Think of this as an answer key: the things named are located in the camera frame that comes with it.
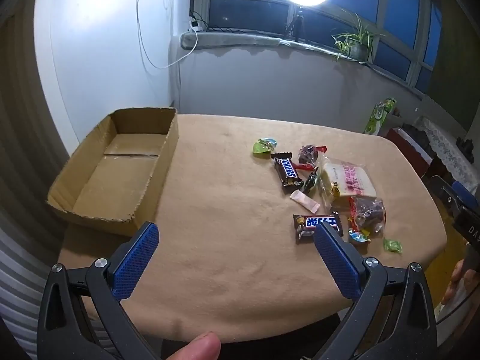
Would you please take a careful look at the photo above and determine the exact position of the potted spider plant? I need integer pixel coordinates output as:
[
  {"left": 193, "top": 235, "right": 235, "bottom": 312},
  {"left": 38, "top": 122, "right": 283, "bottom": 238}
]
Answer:
[{"left": 332, "top": 13, "right": 385, "bottom": 64}]

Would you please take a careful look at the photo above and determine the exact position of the green round candy packet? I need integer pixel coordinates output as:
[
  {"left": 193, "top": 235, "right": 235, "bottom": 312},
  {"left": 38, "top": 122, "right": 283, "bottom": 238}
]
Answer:
[{"left": 252, "top": 138, "right": 278, "bottom": 157}]

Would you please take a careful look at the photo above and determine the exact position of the red box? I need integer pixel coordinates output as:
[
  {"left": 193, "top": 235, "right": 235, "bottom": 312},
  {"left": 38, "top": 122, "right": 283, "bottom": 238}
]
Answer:
[{"left": 386, "top": 127, "right": 436, "bottom": 166}]

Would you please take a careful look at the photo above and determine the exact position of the white cable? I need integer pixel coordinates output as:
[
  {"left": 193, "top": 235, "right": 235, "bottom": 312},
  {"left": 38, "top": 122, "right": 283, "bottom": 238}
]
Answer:
[{"left": 136, "top": 0, "right": 199, "bottom": 70}]

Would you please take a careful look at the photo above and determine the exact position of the small blue candy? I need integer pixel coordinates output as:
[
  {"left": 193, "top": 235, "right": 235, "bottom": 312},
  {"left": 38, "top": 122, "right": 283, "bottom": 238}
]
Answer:
[{"left": 347, "top": 228, "right": 372, "bottom": 244}]

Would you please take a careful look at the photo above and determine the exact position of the person's left hand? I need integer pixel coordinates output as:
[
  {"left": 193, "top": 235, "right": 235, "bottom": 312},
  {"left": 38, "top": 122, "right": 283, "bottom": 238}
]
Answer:
[{"left": 165, "top": 332, "right": 223, "bottom": 360}]

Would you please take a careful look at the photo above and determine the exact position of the pink sachet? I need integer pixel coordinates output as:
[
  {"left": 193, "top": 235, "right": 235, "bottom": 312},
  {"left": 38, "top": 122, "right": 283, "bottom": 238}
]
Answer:
[{"left": 290, "top": 190, "right": 320, "bottom": 212}]

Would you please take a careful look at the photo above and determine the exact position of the white wardrobe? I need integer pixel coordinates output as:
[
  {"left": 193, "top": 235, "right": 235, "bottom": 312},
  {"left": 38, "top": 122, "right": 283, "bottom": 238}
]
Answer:
[{"left": 34, "top": 0, "right": 181, "bottom": 158}]

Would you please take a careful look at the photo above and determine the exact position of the brown dried fruit packet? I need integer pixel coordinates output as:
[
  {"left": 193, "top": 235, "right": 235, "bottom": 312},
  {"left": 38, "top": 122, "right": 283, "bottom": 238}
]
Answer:
[{"left": 348, "top": 196, "right": 387, "bottom": 237}]

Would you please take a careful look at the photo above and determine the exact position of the white lace cloth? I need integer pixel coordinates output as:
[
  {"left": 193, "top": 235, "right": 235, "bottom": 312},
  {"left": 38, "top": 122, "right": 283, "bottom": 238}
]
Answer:
[{"left": 414, "top": 116, "right": 480, "bottom": 196}]

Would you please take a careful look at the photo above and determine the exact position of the beige table cloth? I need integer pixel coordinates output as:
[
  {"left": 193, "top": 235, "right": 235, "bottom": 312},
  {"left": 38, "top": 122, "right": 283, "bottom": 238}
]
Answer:
[{"left": 56, "top": 114, "right": 448, "bottom": 344}]

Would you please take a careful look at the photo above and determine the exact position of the window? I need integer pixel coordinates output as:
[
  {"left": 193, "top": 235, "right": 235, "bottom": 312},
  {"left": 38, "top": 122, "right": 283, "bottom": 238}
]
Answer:
[{"left": 191, "top": 0, "right": 447, "bottom": 94}]

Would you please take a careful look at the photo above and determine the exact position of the clear bread packet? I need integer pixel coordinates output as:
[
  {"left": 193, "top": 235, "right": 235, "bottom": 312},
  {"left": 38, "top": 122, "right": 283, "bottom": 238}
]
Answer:
[{"left": 317, "top": 154, "right": 377, "bottom": 211}]

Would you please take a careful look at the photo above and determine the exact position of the person's right hand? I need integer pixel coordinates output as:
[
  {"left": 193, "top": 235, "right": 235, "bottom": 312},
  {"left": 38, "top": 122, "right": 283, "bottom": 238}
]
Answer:
[{"left": 435, "top": 259, "right": 480, "bottom": 323}]

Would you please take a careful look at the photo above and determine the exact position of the dark snack red-ended wrapper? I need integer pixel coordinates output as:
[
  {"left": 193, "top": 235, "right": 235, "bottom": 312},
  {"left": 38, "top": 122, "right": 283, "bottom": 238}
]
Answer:
[{"left": 292, "top": 144, "right": 329, "bottom": 173}]

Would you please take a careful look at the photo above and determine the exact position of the grey windowsill cover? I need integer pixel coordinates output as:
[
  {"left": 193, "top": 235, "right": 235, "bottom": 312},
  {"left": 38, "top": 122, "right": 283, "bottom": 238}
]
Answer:
[{"left": 180, "top": 30, "right": 376, "bottom": 68}]

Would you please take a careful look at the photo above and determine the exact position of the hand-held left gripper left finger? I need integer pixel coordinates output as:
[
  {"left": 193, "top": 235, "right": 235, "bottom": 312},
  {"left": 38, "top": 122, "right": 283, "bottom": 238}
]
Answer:
[{"left": 37, "top": 221, "right": 160, "bottom": 360}]

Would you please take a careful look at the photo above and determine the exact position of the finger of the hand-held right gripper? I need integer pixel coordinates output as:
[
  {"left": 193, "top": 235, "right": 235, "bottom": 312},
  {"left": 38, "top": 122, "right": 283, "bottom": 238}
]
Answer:
[{"left": 427, "top": 174, "right": 480, "bottom": 214}]

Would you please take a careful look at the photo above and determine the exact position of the dark green snack packet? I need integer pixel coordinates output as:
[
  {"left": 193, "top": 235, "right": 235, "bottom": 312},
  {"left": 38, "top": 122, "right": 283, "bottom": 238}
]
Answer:
[{"left": 302, "top": 167, "right": 321, "bottom": 197}]

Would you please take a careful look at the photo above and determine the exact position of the dark curtain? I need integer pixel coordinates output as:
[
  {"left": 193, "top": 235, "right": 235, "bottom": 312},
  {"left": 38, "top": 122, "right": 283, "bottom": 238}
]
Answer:
[{"left": 427, "top": 0, "right": 480, "bottom": 128}]

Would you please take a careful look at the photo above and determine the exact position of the green printed bag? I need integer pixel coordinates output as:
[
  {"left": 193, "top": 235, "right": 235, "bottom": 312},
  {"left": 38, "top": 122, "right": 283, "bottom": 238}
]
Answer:
[{"left": 363, "top": 97, "right": 397, "bottom": 136}]

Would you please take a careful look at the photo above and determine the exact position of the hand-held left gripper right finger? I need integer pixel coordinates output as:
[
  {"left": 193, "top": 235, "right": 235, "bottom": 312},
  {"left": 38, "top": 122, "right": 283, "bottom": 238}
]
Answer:
[{"left": 313, "top": 222, "right": 438, "bottom": 360}]

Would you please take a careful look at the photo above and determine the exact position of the black tripod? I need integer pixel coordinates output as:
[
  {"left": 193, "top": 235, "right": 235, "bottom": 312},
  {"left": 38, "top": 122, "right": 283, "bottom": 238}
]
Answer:
[{"left": 287, "top": 5, "right": 306, "bottom": 42}]

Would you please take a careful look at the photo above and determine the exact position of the cardboard box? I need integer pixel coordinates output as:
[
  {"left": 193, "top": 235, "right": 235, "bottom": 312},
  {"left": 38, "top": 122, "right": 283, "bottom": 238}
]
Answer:
[{"left": 46, "top": 107, "right": 180, "bottom": 237}]

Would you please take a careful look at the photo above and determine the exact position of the brown chocolate bar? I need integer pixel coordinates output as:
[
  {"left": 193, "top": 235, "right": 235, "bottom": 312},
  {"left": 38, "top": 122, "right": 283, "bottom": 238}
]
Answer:
[
  {"left": 293, "top": 212, "right": 344, "bottom": 244},
  {"left": 271, "top": 152, "right": 304, "bottom": 196}
]

